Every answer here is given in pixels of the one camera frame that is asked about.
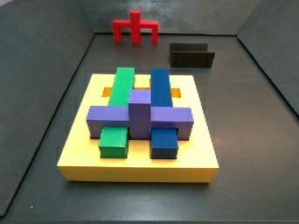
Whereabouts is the blue long block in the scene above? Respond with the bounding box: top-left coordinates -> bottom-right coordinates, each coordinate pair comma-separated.
151,68 -> 179,159

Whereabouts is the purple cross-shaped block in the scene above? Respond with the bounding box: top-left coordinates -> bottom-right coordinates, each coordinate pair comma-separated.
86,89 -> 193,141

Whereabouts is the black metal bracket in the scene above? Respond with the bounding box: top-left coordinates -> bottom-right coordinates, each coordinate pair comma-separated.
169,43 -> 215,68

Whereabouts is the green long block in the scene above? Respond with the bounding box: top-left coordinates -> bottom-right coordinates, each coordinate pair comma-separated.
97,67 -> 135,158

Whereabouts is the red cross-shaped block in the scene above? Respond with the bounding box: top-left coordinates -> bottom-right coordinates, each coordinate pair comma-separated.
112,10 -> 159,44

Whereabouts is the yellow base board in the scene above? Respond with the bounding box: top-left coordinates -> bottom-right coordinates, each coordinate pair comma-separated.
57,73 -> 219,183

